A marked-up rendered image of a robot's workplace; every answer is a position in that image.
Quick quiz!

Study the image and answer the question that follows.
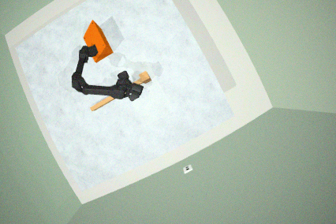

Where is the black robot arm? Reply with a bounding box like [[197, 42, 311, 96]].
[[72, 45, 144, 99]]

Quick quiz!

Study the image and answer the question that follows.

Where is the wooden post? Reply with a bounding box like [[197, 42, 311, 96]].
[[139, 70, 151, 84]]

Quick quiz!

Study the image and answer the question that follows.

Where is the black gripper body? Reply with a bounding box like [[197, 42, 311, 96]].
[[118, 71, 140, 101]]

